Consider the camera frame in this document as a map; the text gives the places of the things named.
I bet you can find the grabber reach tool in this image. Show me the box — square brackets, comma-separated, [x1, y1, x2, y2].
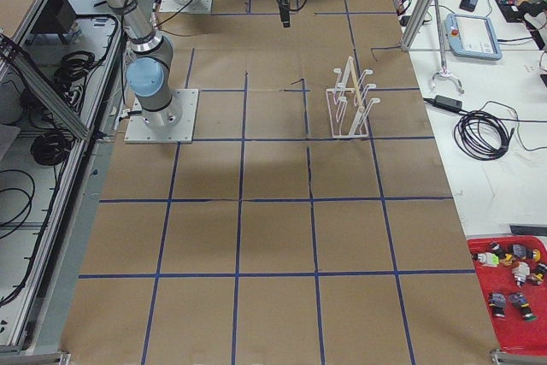
[431, 0, 464, 95]

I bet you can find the black power adapter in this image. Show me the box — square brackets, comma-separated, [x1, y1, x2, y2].
[433, 95, 462, 113]

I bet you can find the teach pendant tablet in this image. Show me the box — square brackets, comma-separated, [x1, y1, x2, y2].
[444, 13, 503, 61]

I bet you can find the black smartphone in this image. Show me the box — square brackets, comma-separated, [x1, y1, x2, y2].
[459, 0, 479, 12]

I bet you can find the red parts tray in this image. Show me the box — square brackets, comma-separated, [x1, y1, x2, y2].
[468, 235, 546, 356]

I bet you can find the white wire cup rack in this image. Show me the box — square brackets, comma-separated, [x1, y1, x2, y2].
[326, 56, 380, 139]

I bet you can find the coiled black cable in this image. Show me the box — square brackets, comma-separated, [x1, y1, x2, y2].
[453, 101, 520, 162]

